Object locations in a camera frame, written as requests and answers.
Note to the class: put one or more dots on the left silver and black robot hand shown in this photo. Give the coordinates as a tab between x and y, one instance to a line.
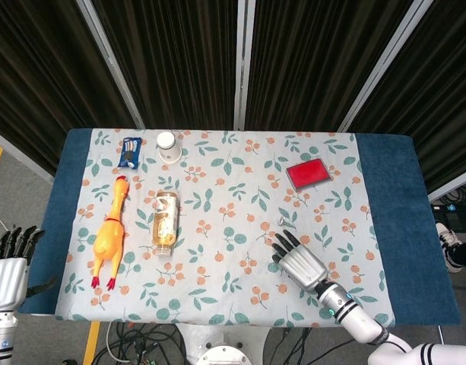
6	273

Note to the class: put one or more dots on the white and black shoe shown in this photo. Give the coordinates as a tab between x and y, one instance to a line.
447	243

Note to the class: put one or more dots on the red flat box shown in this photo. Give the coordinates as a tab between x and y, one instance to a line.
308	174

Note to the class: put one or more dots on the blue cookie packet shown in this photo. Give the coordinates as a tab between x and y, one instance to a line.
129	152

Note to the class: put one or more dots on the floral leaf and fruit tablecloth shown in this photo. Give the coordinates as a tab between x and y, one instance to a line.
225	247

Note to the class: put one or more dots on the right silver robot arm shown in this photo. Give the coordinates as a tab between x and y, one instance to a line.
354	315

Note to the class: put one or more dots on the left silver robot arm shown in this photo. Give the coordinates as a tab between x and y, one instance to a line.
0	334

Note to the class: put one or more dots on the blue table cover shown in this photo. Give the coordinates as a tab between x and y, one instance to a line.
400	228

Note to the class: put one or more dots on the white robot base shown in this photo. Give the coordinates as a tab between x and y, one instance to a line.
225	348

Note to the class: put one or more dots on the right silver and black robot hand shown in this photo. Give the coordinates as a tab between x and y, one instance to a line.
303	266

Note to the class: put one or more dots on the clear bottle of amber drink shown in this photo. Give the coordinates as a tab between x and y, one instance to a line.
165	224

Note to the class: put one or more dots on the yellow rubber chicken toy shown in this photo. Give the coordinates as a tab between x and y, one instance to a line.
109	239

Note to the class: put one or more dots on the black fabric partition panel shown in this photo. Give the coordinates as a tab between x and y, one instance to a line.
312	64
438	95
172	64
46	95

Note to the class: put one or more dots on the white paper cup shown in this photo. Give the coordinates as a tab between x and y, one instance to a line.
168	150

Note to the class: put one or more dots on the black power strip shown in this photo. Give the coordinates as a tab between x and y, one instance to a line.
453	208

